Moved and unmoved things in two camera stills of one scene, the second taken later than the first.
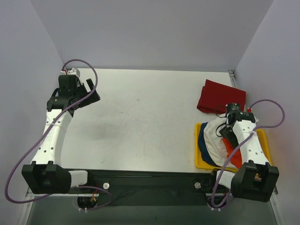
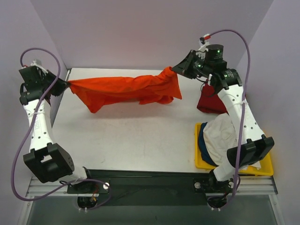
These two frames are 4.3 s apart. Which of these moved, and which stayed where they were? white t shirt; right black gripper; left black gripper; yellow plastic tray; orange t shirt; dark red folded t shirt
Moved: left black gripper; orange t shirt; right black gripper
Stayed: white t shirt; dark red folded t shirt; yellow plastic tray
